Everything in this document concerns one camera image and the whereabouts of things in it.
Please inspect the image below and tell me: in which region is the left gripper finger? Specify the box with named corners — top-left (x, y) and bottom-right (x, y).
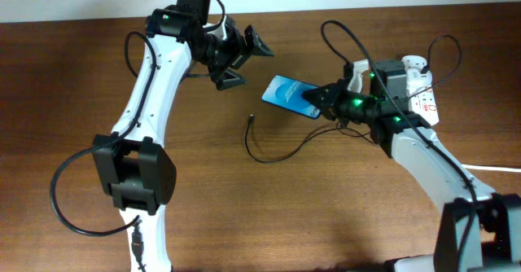
top-left (215, 68), bottom-right (247, 90)
top-left (244, 25), bottom-right (274, 57)

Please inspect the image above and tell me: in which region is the blue Samsung Galaxy smartphone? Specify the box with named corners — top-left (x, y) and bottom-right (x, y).
top-left (261, 75), bottom-right (321, 120)

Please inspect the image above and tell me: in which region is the black USB charging cable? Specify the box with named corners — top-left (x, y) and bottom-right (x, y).
top-left (244, 34), bottom-right (463, 165)

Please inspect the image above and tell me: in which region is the white power strip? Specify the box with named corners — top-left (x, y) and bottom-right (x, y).
top-left (401, 55), bottom-right (440, 126)

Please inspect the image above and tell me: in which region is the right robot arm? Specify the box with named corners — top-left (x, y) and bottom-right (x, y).
top-left (303, 80), bottom-right (520, 271)

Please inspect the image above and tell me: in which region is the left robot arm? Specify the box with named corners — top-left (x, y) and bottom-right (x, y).
top-left (93, 0), bottom-right (273, 271)

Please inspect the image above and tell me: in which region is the white USB charger plug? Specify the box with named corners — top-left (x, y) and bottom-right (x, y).
top-left (406, 68), bottom-right (432, 94)

